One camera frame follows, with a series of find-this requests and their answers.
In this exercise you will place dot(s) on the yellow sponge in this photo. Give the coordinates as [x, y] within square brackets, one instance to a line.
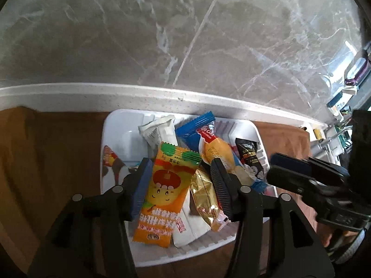
[318, 133]

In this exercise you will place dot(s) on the white ribbed plastic tray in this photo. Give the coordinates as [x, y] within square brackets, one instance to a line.
[124, 130]

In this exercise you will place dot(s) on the purple-rimmed container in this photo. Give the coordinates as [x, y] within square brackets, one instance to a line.
[359, 73]

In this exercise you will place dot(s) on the black snack packet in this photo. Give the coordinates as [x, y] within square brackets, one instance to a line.
[249, 153]

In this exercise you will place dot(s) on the white and pink snack packet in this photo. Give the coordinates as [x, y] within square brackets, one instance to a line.
[191, 228]

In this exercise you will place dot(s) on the blue storage container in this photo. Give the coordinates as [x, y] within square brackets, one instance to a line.
[337, 100]

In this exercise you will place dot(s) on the gold foil snack packet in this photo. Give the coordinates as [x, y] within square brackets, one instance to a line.
[205, 197]

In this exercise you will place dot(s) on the brown cloth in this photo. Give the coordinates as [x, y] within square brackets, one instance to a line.
[49, 156]

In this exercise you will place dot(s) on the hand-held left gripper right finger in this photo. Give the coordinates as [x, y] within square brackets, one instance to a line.
[221, 185]

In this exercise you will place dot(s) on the orange cartoon snack packet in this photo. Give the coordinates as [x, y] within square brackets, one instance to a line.
[165, 191]

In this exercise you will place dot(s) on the blue cartoon snack bag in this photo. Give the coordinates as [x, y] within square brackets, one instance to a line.
[113, 165]

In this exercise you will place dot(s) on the blue cake snack packet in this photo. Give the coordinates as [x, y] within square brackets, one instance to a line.
[214, 147]

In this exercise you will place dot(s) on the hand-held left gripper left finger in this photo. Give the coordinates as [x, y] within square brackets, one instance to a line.
[142, 185]

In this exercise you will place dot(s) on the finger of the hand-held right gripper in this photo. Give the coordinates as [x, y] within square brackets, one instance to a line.
[289, 160]
[289, 179]

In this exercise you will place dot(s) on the long white snack packet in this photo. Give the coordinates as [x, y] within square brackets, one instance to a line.
[158, 131]

